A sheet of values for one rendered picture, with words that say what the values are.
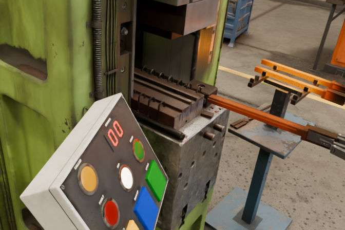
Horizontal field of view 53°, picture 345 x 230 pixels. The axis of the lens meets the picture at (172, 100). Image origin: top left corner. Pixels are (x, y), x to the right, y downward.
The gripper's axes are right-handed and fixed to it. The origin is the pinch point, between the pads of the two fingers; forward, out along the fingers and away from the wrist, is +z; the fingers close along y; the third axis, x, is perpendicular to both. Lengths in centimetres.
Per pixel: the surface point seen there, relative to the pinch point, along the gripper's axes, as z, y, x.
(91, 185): 27, -66, 11
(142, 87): 65, -4, -6
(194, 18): 44, -7, 26
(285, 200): 13, 89, -105
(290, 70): 28, 67, -9
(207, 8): 44, 1, 28
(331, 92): 6, 53, -7
